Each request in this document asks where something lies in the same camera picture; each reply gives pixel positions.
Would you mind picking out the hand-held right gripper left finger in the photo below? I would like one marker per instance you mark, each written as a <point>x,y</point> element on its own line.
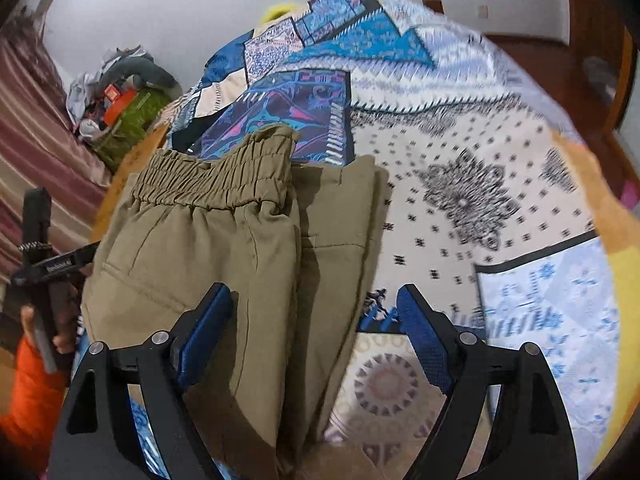
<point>200,342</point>

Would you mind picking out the yellow curved item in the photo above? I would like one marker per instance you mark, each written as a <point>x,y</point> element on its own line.
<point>277,10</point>

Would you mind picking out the orange box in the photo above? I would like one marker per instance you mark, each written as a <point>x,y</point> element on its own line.
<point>117,102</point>

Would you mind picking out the khaki pants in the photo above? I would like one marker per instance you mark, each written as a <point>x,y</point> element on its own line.
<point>200,240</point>

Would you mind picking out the pile of grey clothes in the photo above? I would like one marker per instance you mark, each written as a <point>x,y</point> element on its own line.
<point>85,85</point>

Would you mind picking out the patchwork printed blanket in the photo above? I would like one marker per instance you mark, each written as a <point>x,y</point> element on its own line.
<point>450,135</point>

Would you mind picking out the person's left forearm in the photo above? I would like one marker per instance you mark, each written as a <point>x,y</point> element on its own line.
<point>30,400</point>

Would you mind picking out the green laundry basket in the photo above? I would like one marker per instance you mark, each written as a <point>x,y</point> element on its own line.
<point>132,115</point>

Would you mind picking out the person's left hand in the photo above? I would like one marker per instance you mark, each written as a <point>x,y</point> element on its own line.
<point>64,344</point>

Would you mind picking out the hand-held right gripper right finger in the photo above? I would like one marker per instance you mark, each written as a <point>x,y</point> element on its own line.
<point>425,342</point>

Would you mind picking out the wooden bed post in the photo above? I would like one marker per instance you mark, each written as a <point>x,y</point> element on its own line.
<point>434,6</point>

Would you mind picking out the yellow orange bed sheet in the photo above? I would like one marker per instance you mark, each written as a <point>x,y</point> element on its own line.
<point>615,270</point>

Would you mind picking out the striped pink curtain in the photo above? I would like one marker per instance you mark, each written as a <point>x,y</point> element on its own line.
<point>40,150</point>

